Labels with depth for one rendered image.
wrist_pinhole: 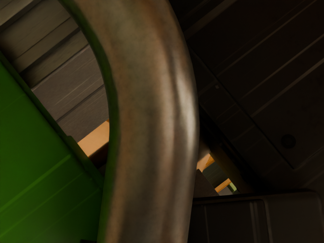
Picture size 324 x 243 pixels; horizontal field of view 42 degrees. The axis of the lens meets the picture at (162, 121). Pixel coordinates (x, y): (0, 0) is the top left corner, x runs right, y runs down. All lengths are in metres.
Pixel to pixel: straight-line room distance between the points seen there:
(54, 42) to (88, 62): 0.45
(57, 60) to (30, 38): 0.01
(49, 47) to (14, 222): 0.07
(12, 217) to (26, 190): 0.01
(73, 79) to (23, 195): 0.49
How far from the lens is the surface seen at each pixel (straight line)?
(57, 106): 0.69
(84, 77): 0.67
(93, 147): 1.04
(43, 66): 0.19
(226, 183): 8.72
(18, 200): 0.17
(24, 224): 0.17
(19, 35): 0.19
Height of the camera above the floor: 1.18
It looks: 14 degrees down
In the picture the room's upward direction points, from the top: 142 degrees clockwise
